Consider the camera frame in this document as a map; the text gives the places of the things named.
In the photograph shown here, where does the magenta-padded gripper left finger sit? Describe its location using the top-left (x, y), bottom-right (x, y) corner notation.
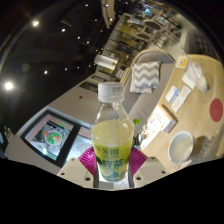
top-left (57, 146), bottom-right (99, 189)

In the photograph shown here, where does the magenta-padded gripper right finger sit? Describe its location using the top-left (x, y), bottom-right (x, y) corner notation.
top-left (126, 146), bottom-right (169, 189)

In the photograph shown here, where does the green tea drink bottle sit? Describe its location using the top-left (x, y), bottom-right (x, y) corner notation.
top-left (89, 81), bottom-right (135, 183)

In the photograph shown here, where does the brown mug with white lettering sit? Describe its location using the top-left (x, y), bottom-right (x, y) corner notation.
top-left (167, 130), bottom-right (201, 165)

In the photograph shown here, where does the white printed booklet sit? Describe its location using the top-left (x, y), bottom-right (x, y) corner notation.
top-left (138, 109), bottom-right (168, 151)

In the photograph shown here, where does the white orange-edged box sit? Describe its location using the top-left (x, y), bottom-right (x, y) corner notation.
top-left (156, 103), bottom-right (178, 134)

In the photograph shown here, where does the grey curved sofa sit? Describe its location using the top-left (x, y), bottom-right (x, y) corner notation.
top-left (119, 48), bottom-right (176, 128)

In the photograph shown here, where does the blue and white card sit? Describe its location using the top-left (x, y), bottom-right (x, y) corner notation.
top-left (164, 85), bottom-right (181, 104)

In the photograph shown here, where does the white paper leaflet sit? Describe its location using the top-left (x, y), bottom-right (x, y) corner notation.
top-left (170, 85), bottom-right (193, 114)

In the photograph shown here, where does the flat round red coaster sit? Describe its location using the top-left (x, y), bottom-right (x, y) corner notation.
top-left (209, 98), bottom-right (224, 123)

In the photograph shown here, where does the grey white chevron cushion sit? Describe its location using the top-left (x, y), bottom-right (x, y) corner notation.
top-left (129, 60), bottom-right (162, 94)

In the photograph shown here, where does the clear plastic cup with straw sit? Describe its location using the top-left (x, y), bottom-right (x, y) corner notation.
top-left (181, 46), bottom-right (209, 94)

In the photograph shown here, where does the group of ceiling spotlights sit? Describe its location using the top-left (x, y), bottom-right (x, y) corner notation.
top-left (3, 3), bottom-right (114, 93)

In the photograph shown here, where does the yellow table sign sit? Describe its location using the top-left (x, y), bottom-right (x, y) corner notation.
top-left (175, 55), bottom-right (188, 69)

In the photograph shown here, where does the group of dining chairs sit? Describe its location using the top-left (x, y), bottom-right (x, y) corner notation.
top-left (133, 0), bottom-right (188, 44)

